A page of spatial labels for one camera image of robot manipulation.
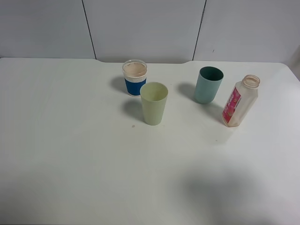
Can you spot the pale green plastic cup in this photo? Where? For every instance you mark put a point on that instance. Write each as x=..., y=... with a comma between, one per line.
x=153, y=96

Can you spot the clear plastic drink bottle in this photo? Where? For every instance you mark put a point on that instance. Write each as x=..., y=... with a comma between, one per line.
x=240, y=101

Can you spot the blue sleeved paper cup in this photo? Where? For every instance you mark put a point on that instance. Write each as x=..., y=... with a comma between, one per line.
x=135, y=76

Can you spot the teal plastic cup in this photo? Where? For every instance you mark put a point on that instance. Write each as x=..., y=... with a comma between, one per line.
x=208, y=83

